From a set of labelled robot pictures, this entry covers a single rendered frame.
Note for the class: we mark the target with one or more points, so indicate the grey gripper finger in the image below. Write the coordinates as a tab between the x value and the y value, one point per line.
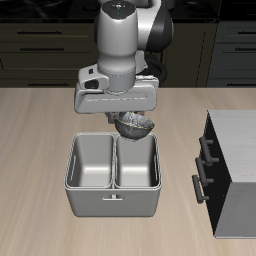
110	116

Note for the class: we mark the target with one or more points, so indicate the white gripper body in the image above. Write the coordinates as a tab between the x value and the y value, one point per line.
133	100

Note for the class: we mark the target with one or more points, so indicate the dark grey speckled bowl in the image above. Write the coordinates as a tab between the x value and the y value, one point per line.
135	131

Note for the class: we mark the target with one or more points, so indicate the white two-bin basket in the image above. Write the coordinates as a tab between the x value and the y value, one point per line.
113	200

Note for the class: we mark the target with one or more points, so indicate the dark olive kitchen cupboard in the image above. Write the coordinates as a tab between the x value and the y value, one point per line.
46	60

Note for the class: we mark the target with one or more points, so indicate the dark grey kitchen cupboard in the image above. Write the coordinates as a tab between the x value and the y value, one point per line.
233	56

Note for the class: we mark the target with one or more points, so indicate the dark wooden cabinet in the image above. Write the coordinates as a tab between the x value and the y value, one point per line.
236	150

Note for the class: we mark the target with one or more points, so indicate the black kitchen counter top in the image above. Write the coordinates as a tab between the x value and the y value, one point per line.
50	10

